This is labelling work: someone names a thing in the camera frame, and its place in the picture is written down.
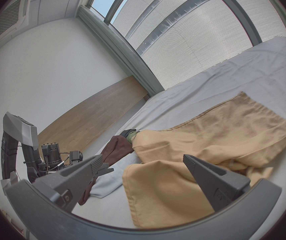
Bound bed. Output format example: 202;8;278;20
37;35;286;234

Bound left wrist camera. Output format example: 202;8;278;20
69;150;83;165

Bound grey-green curtain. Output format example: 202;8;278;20
76;5;164;97

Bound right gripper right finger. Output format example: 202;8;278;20
183;155;251;212

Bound ceiling air vent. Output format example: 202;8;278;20
0;0;31;44

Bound window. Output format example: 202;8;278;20
85;0;286;91

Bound tan shorts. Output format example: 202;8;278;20
122;91;286;228

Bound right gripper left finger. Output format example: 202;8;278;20
34;155;104;212

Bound pale grey garment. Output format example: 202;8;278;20
90;154;143;198

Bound brown garment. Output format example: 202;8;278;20
78;135;134;206

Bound black garment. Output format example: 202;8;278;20
120;128;136;138

